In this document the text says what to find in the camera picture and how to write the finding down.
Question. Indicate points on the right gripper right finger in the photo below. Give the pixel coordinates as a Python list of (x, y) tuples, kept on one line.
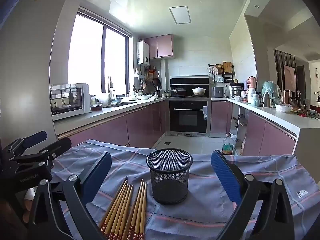
[(275, 220)]

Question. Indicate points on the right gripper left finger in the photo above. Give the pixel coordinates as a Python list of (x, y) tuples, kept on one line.
[(47, 220)]

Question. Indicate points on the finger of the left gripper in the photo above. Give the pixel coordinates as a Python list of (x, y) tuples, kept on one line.
[(20, 145), (56, 149)]

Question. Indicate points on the bamboo chopstick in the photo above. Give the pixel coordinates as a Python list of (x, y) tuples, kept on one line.
[(134, 228), (143, 213), (124, 182), (113, 213), (123, 214), (132, 209), (138, 216), (119, 210)]

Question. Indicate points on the left hand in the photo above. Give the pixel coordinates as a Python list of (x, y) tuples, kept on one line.
[(28, 201)]

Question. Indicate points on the grey plaid tablecloth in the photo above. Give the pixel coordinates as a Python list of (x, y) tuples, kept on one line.
[(206, 208)]

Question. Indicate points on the cooking oil bottle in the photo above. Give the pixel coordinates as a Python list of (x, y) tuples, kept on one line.
[(228, 145)]

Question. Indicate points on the white microwave oven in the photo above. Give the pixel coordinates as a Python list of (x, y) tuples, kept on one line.
[(69, 100)]

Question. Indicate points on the black mesh holder cup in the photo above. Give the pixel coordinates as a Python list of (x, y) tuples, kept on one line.
[(169, 171)]

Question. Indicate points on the mint green fan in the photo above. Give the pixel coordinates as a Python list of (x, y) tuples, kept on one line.
[(274, 92)]

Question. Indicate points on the pink kettle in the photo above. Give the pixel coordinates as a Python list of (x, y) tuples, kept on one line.
[(252, 88)]

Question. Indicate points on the black built-in oven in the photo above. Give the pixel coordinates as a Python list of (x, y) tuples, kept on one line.
[(189, 116)]

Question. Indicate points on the white clay pot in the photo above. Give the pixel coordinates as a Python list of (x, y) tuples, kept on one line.
[(199, 91)]

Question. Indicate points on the black cooking pot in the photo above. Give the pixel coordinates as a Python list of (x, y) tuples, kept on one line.
[(178, 91)]

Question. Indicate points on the white water heater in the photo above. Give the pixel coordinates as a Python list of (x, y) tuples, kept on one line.
[(143, 53)]

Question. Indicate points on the pink upper cabinet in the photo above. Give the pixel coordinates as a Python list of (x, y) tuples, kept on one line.
[(160, 46)]

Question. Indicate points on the wall spice rack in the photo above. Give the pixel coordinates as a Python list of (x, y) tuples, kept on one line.
[(223, 73)]

